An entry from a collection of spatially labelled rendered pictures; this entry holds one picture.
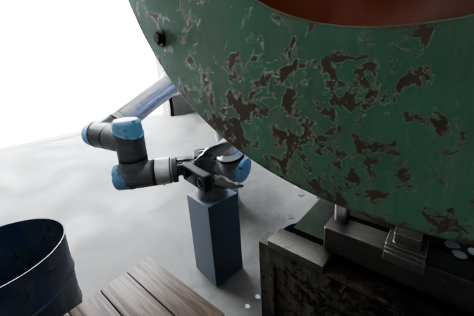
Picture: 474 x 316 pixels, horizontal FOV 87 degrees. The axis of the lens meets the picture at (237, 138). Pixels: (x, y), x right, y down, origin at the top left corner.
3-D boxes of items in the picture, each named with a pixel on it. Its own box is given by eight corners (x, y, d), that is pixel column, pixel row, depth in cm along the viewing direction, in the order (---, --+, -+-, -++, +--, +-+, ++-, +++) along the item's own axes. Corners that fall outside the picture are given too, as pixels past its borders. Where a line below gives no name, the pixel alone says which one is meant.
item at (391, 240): (381, 259, 46) (389, 209, 43) (399, 214, 58) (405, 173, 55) (422, 275, 42) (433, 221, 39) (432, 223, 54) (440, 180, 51)
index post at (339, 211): (333, 220, 57) (335, 182, 54) (338, 214, 59) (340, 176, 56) (345, 224, 55) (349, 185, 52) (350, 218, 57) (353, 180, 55)
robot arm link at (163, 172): (153, 164, 65) (157, 192, 68) (171, 162, 66) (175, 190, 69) (156, 154, 72) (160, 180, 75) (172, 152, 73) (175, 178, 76)
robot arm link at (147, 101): (177, 54, 101) (68, 125, 70) (197, 53, 95) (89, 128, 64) (187, 81, 108) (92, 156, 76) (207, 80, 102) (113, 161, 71)
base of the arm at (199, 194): (190, 194, 124) (187, 175, 121) (214, 183, 133) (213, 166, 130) (208, 205, 113) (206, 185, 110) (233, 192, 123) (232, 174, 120)
